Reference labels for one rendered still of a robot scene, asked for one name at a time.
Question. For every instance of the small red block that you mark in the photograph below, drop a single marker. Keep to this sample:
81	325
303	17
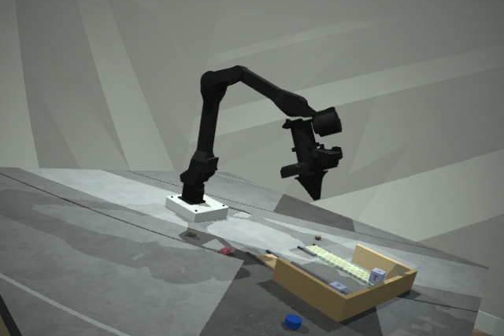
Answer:
225	250

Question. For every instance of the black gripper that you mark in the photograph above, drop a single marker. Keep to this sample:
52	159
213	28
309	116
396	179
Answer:
309	175

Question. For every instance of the blue short cylinder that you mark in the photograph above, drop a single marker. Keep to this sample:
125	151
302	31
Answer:
293	321

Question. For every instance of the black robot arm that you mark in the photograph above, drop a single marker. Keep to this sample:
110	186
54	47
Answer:
213	86

